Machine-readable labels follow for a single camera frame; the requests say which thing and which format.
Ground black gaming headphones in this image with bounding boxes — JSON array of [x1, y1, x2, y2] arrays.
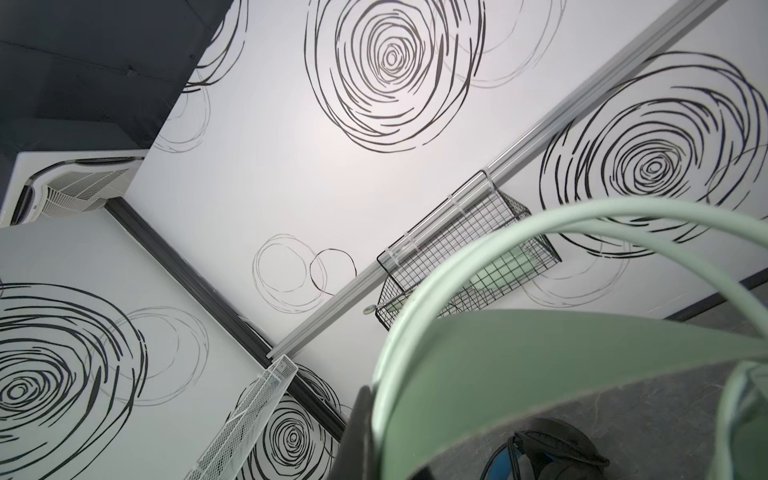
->
[[480, 418, 610, 479]]

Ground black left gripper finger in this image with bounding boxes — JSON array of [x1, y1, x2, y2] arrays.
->
[[328, 386, 375, 480]]

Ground ceiling air conditioner unit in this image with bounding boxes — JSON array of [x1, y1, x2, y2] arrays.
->
[[1, 149, 148, 227]]

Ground black wire basket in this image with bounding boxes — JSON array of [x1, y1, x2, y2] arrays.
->
[[375, 170, 563, 331]]

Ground mint green headphones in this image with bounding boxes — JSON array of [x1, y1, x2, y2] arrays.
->
[[371, 198, 767, 479]]

